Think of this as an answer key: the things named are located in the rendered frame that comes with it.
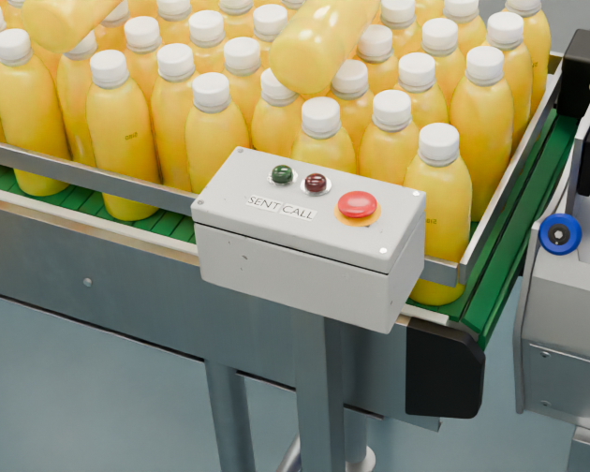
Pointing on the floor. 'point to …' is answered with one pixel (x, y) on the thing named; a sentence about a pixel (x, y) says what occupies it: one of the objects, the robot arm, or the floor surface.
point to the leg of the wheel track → (589, 451)
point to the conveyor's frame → (220, 324)
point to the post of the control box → (318, 390)
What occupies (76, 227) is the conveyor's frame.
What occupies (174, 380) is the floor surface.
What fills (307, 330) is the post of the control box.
